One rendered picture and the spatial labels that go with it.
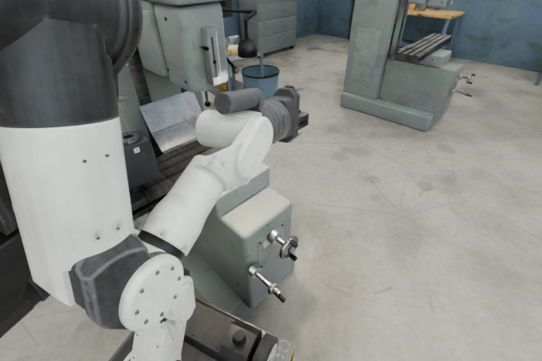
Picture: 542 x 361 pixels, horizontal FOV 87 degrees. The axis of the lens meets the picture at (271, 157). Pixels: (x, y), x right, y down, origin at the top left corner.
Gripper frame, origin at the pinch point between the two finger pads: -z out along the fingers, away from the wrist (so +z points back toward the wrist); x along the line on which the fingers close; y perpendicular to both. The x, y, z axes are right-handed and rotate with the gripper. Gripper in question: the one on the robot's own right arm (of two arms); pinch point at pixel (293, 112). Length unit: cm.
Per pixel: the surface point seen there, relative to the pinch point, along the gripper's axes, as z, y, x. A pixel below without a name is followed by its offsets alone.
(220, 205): -27, 47, -51
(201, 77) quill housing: -28, 53, 4
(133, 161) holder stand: -5, 71, -27
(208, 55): -27, 49, 13
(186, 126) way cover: -53, 90, -25
